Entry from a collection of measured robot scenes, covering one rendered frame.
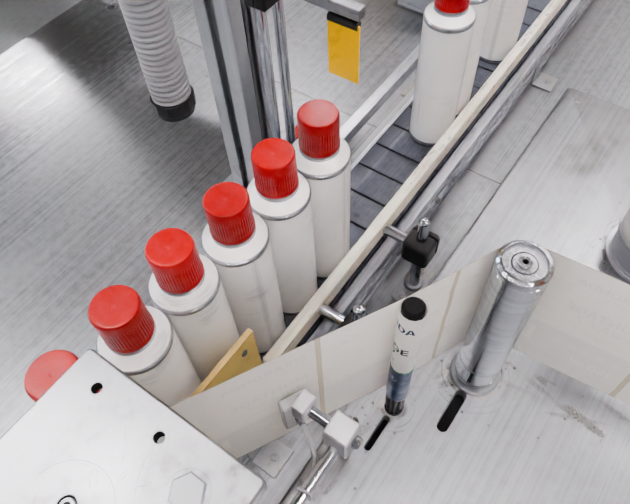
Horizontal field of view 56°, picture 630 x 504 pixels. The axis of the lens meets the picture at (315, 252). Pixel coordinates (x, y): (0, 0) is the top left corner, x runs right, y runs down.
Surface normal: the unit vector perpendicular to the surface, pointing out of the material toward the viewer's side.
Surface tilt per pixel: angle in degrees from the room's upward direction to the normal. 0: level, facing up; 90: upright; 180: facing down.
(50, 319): 0
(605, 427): 0
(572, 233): 0
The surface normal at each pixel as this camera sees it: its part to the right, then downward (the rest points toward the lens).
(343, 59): -0.58, 0.69
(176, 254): -0.07, -0.58
